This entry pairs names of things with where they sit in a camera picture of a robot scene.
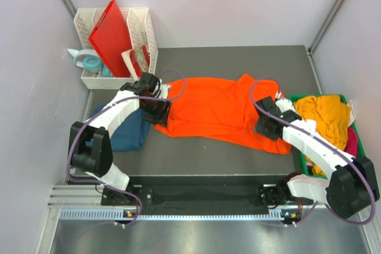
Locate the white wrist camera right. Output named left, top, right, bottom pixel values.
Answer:
left=274, top=91, right=296, bottom=113

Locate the red patterned booklet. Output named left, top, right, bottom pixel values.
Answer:
left=121, top=45, right=150, bottom=81

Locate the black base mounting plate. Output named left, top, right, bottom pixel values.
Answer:
left=101, top=174, right=301, bottom=215

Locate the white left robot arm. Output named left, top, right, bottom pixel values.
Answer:
left=68, top=73, right=171, bottom=205

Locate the orange t shirt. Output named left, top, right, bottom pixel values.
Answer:
left=155, top=74, right=291, bottom=155

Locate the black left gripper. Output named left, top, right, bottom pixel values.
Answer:
left=141, top=96, right=172, bottom=128

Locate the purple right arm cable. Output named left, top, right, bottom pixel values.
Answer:
left=249, top=79, right=377, bottom=227

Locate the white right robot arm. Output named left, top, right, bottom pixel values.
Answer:
left=253, top=96, right=380, bottom=225

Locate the magenta t shirt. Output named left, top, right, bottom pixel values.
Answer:
left=344, top=127, right=358, bottom=157

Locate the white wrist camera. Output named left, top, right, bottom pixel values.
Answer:
left=274, top=91, right=296, bottom=113
left=156, top=79, right=171, bottom=99

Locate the green plastic bin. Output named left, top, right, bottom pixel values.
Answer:
left=288, top=94, right=373, bottom=177

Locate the grey slotted cable duct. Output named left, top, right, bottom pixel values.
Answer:
left=60, top=208, right=297, bottom=221

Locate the white perforated organizer basket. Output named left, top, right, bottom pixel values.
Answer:
left=74, top=4, right=158, bottom=90

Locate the yellow t shirt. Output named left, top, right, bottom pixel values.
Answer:
left=293, top=95, right=352, bottom=176

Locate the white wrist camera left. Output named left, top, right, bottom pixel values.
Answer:
left=156, top=79, right=171, bottom=99

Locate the folded blue t shirt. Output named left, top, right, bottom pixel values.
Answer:
left=89, top=104, right=151, bottom=152

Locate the red plastic board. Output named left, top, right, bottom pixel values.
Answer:
left=88, top=0, right=132, bottom=78

